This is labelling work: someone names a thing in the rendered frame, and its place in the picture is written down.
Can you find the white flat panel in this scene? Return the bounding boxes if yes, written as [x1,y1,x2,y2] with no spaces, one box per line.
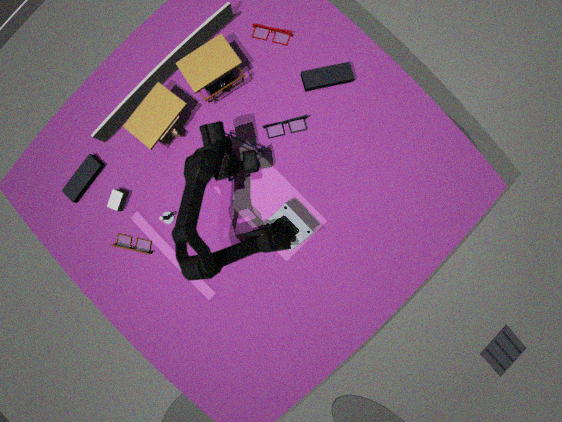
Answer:
[91,2,234,142]

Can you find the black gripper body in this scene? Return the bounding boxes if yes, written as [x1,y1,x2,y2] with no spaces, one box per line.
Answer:
[228,150,259,175]

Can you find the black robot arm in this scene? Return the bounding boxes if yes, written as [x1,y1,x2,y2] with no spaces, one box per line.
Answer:
[172,122,299,281]

